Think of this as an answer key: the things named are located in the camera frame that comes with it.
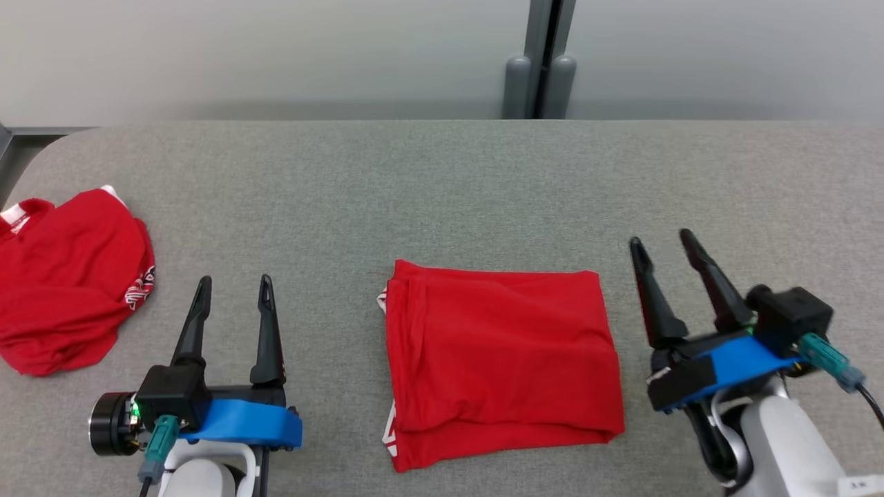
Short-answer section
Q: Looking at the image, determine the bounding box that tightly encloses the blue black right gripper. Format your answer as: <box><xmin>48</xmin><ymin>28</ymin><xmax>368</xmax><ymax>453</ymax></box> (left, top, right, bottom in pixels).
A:
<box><xmin>628</xmin><ymin>228</ymin><xmax>803</xmax><ymax>415</ymax></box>

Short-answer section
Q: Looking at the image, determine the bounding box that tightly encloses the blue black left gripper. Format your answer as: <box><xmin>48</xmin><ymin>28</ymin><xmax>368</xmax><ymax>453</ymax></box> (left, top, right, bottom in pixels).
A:
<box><xmin>88</xmin><ymin>274</ymin><xmax>304</xmax><ymax>457</ymax></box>

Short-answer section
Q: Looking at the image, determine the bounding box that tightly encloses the red shorts white trim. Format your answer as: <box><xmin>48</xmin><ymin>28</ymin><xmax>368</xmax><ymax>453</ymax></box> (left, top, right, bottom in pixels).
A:
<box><xmin>0</xmin><ymin>185</ymin><xmax>157</xmax><ymax>378</ymax></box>

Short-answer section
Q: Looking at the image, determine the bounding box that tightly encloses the red basketball jersey number 23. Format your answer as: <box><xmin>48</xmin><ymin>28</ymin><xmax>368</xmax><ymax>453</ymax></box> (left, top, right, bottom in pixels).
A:
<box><xmin>376</xmin><ymin>259</ymin><xmax>626</xmax><ymax>474</ymax></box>

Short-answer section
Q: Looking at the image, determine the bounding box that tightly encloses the left arm cable teal plug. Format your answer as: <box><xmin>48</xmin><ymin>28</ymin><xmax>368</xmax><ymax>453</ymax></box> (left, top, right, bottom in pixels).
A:
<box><xmin>137</xmin><ymin>414</ymin><xmax>181</xmax><ymax>497</ymax></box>

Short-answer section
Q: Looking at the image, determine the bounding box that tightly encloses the arm cable teal plug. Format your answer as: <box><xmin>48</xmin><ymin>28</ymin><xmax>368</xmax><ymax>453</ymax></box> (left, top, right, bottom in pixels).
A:
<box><xmin>798</xmin><ymin>332</ymin><xmax>884</xmax><ymax>430</ymax></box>
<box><xmin>137</xmin><ymin>414</ymin><xmax>181</xmax><ymax>497</ymax></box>

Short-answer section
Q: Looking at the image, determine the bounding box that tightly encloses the right arm cable teal plug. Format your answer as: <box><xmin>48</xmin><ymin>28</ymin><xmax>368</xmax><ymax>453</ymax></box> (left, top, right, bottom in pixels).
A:
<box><xmin>798</xmin><ymin>332</ymin><xmax>884</xmax><ymax>430</ymax></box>

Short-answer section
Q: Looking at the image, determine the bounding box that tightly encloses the grey rounded post foot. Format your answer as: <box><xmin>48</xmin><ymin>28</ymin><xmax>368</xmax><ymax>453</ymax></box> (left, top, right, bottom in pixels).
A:
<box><xmin>548</xmin><ymin>55</ymin><xmax>578</xmax><ymax>121</ymax></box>
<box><xmin>503</xmin><ymin>55</ymin><xmax>533</xmax><ymax>121</ymax></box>

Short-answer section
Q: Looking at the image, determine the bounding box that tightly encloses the grey metal tube frame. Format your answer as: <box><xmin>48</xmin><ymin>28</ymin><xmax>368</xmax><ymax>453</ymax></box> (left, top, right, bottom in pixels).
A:
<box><xmin>0</xmin><ymin>122</ymin><xmax>95</xmax><ymax>202</ymax></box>

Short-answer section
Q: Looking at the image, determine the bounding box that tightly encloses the grey partition frame post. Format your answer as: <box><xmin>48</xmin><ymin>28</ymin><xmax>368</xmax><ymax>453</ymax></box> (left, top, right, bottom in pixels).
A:
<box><xmin>502</xmin><ymin>0</ymin><xmax>578</xmax><ymax>121</ymax></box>

